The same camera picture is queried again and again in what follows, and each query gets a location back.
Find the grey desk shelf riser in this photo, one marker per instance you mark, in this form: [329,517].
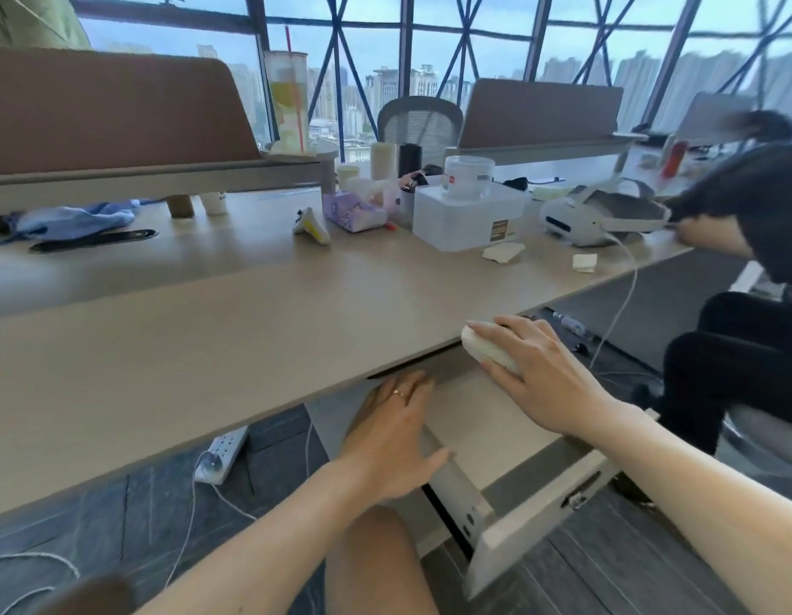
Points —
[159,176]

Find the grey mesh office chair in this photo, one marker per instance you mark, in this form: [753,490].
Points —
[420,124]

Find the person's right hand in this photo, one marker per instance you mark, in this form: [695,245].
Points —
[549,377]

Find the green jacket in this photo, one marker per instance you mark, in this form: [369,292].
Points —
[31,19]

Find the brown cardboard tube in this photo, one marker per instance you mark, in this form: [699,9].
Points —
[180,206]

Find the white cloth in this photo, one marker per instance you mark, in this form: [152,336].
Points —
[487,350]

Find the grey laptop screen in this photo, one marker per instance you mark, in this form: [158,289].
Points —
[713,118]

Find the black cylinder bottle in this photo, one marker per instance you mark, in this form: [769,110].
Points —
[410,160]

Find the clear round plastic jar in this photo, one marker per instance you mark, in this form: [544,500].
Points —
[469,177]

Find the white headset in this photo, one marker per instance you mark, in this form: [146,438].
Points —
[594,217]

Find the person's bare leg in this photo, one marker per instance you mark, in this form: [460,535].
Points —
[376,570]

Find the person's left forearm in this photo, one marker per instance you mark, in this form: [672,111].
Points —
[261,550]

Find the red bottle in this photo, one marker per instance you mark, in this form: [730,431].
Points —
[673,158]

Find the small white cup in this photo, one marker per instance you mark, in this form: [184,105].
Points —
[213,202]

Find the clear plastic drink cup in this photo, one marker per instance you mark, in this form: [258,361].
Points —
[287,102]

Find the person's right fingers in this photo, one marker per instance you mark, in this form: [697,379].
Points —
[514,329]

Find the person's left hand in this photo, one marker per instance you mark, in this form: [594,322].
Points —
[386,448]

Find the small white paper piece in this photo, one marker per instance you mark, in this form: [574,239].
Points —
[583,263]

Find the white desk drawer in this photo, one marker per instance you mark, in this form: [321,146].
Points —
[517,454]

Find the person's left thumb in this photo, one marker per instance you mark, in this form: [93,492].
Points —
[438,466]

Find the small brown desk divider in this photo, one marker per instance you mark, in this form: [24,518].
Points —
[536,115]

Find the black flat long tool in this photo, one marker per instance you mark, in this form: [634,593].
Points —
[91,240]

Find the crumpled white tissue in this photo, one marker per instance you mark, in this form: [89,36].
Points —
[503,252]

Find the white translucent storage box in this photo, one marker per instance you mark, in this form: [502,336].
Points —
[460,217]

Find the white power strip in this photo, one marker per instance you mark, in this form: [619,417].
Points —
[221,455]

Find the large brown desk divider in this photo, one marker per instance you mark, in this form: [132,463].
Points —
[114,115]

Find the blue crumpled cloth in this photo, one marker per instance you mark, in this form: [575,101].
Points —
[69,218]

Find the clear bottle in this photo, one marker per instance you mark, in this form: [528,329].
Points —
[570,323]

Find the person's right forearm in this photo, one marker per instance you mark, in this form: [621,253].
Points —
[703,505]

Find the dark window frame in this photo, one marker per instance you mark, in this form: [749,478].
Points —
[405,44]

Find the purple tissue pack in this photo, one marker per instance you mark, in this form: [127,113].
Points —
[354,211]

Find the white cylinder roll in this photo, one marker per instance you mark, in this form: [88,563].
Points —
[383,161]

